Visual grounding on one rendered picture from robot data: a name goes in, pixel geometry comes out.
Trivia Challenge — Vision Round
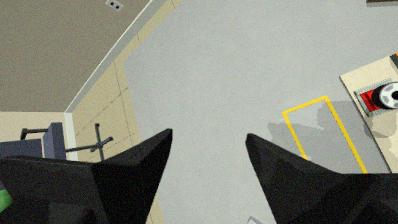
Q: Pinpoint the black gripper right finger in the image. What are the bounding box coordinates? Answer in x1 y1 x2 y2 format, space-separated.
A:
245 133 398 224

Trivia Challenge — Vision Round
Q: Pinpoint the black and white wheel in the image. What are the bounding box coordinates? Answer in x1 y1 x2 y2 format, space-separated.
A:
371 81 398 109

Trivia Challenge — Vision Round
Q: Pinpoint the yellow rectangular outline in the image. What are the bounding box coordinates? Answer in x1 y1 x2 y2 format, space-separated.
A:
281 95 368 173

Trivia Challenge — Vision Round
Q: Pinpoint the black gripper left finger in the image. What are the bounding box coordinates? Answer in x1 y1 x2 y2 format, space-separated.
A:
0 128 173 224

